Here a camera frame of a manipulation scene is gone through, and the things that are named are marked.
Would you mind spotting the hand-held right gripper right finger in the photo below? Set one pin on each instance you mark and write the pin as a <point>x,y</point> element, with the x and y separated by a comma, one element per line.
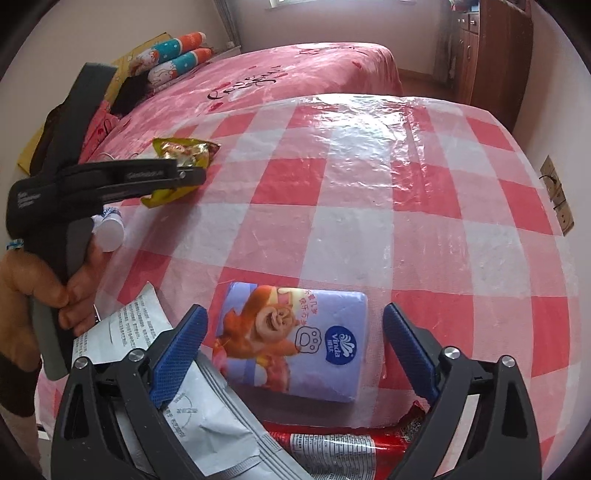
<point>408,350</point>

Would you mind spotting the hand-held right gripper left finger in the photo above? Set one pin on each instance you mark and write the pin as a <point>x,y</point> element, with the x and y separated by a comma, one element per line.
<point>180,355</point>

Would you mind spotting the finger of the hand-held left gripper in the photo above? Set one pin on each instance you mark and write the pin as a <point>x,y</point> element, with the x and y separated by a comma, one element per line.
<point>138,168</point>
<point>184,177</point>

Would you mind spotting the yellow snack wrapper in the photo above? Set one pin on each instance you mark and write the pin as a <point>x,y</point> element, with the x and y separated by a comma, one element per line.
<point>184,150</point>

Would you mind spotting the white printed plastic pouch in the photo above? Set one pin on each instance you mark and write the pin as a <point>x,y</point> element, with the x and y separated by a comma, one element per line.
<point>124,323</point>

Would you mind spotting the grey foil pouch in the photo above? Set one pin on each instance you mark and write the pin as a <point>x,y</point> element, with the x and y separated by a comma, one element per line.
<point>217,429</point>

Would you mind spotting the purple cartoon tissue pack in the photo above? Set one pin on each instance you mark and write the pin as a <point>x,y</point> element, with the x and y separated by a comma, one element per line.
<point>286,341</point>

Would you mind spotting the person's left forearm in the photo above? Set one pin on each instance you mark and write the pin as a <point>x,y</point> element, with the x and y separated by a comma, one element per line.
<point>16,383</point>

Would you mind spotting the person's left hand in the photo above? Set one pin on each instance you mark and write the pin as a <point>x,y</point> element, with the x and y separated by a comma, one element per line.
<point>18,286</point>

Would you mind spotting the pink heart print pillow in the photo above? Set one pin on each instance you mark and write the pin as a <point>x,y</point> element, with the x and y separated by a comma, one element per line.
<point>99,134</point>

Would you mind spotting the dark brown cloth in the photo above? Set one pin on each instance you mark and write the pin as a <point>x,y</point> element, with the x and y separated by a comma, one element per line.
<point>44,143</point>

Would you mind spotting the small white blue-label bottle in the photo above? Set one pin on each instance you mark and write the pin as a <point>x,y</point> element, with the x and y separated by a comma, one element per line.
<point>108,233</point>

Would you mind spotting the black cloth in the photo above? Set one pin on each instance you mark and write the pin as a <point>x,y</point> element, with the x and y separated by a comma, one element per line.
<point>129,92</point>

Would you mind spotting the yellow bed headboard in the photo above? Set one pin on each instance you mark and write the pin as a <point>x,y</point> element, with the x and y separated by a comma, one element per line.
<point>124,60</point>

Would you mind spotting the red snack packet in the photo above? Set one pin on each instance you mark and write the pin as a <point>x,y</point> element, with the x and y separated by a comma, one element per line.
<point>332,445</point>

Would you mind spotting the red white checked tablecloth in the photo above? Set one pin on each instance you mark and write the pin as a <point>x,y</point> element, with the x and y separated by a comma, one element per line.
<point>369,207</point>

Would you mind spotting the bed with pink sheet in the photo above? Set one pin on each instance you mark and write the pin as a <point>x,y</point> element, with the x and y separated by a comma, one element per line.
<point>286,69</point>

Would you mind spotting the grey checked curtain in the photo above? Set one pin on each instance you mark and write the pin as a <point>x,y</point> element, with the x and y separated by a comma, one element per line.
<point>228,18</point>
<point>448,50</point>

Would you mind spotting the window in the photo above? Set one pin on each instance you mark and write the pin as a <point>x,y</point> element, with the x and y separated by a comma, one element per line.
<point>281,3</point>

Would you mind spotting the brown wooden cabinet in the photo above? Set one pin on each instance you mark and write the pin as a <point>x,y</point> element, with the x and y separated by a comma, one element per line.
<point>489,46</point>

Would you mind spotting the yellow wall socket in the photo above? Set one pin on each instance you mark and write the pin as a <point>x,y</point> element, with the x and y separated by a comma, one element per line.
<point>556,194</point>

